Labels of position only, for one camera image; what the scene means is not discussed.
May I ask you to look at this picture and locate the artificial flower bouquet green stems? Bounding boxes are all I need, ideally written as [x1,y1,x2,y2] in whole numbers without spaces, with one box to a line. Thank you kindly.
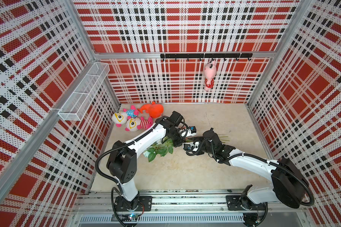
[143,134,230,162]

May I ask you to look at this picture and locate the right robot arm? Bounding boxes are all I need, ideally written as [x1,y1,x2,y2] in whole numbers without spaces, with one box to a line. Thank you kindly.
[183,129,315,210]

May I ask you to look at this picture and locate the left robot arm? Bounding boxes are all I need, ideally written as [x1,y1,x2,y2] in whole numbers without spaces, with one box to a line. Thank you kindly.
[95,111,197,211]

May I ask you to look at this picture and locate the red whale plush toy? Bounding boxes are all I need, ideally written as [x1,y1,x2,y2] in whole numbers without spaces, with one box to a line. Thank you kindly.
[137,102,164,118]

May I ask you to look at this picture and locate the white fish plush pink fins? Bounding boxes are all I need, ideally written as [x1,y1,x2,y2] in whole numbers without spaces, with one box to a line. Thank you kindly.
[125,117,153,132]

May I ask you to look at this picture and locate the white fish plush blue fins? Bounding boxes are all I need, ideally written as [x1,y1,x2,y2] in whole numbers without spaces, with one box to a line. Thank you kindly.
[111,105,139,127]

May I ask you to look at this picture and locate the pink hanging plush doll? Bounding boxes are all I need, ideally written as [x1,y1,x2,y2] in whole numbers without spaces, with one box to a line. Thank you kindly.
[203,60,217,91]

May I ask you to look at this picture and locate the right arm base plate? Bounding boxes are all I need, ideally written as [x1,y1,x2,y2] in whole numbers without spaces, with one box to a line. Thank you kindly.
[226,195,265,211]

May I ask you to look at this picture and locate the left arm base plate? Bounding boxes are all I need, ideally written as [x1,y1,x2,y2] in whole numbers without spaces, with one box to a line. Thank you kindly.
[114,196,153,211]

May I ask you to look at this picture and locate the black hook rail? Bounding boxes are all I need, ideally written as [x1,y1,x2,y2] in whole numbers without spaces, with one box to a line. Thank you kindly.
[160,53,253,60]

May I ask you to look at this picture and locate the white wire mesh basket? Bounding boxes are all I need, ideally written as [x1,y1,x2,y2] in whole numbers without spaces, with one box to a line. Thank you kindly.
[58,62,109,121]

